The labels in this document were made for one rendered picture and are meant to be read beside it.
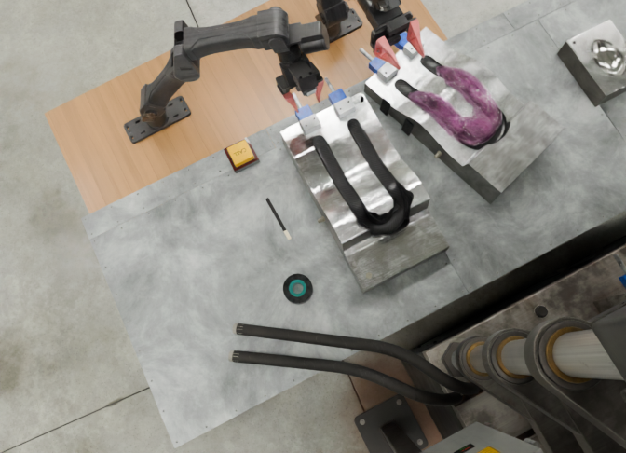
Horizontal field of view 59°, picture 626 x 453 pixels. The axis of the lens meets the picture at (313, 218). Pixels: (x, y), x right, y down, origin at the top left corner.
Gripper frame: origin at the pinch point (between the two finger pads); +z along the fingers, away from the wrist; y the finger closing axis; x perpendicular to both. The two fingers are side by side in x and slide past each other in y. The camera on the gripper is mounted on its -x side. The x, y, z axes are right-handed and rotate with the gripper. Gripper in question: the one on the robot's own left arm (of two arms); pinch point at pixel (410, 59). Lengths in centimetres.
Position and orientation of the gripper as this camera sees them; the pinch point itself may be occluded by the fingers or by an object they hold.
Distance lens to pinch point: 133.5
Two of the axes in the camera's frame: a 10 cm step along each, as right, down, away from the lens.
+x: 0.3, 2.3, 9.7
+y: 8.8, -4.7, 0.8
